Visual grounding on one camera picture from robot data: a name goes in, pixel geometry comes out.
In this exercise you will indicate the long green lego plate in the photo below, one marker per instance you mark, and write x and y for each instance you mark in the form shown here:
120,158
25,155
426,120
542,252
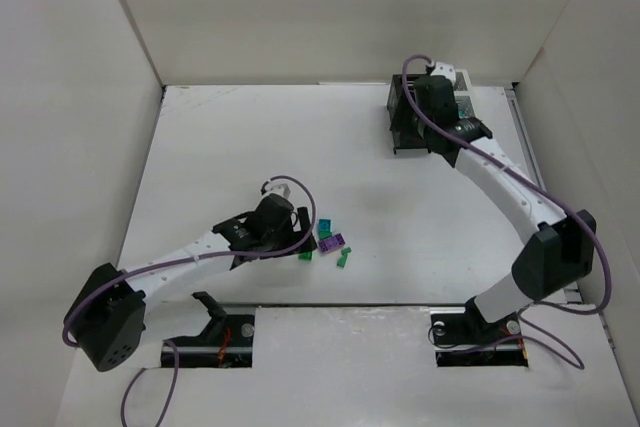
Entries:
306,257

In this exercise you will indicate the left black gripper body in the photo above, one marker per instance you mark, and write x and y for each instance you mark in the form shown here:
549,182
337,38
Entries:
304,226

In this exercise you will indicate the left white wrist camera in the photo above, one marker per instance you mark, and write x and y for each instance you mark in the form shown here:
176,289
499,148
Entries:
279,188

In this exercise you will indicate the purple lego plate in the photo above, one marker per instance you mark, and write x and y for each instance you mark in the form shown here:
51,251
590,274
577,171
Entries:
331,243

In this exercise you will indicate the teal square lego piece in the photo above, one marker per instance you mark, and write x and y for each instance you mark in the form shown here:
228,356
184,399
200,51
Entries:
324,225

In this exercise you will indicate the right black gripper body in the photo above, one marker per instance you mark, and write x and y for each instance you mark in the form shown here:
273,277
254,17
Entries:
405,117

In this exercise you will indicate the small green lego piece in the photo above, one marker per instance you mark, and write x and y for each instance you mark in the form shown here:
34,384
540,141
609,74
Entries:
344,254

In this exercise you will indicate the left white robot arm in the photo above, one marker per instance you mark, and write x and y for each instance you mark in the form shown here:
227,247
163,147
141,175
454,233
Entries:
110,317

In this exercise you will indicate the black slatted container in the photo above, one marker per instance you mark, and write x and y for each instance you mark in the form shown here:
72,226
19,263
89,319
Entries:
392,106

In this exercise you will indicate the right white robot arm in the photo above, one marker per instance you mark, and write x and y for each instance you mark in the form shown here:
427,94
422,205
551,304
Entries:
558,243

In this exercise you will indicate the white slatted container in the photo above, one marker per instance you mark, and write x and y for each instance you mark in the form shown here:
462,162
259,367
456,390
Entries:
464,94

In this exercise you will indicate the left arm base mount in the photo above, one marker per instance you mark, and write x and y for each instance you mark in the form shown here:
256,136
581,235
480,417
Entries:
229,346

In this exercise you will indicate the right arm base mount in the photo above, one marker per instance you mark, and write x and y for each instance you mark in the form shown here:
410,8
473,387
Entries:
458,345

